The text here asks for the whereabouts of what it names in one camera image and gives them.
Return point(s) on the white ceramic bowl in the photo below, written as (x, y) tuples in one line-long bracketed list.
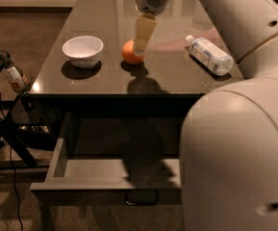
[(84, 51)]

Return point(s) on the clear plastic water bottle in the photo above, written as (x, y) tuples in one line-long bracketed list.
[(208, 54)]

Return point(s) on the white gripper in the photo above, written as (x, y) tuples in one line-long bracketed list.
[(152, 1)]

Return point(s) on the metal drawer handle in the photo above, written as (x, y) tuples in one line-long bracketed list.
[(141, 199)]

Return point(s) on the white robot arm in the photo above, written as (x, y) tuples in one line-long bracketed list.
[(229, 138)]

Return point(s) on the open grey top drawer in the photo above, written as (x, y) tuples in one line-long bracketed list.
[(97, 161)]

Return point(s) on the dark glass bottle with label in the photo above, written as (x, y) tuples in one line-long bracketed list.
[(15, 76)]

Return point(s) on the black side table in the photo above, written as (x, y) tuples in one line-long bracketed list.
[(21, 135)]

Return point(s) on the orange fruit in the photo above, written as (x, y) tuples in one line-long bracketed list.
[(130, 53)]

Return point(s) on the dark desk with glossy top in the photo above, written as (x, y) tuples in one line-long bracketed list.
[(166, 81)]

